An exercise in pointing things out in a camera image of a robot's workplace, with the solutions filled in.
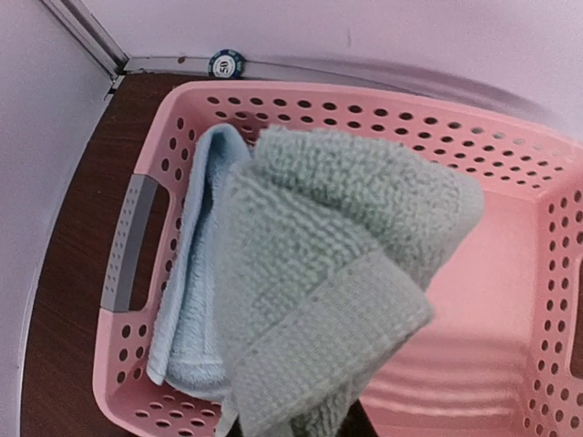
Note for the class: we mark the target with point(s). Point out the green towel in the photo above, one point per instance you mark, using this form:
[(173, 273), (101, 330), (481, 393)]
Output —
[(326, 247)]

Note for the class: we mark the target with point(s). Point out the blue poker chip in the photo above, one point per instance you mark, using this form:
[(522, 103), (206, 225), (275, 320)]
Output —
[(226, 64)]

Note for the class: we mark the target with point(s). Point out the pink plastic basket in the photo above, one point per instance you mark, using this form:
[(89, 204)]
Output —
[(500, 357)]

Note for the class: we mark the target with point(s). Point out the light blue towel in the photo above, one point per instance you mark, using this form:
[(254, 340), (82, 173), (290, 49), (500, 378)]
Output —
[(184, 349)]

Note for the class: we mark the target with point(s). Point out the left aluminium post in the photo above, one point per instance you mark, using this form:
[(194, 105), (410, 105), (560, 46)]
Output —
[(80, 23)]

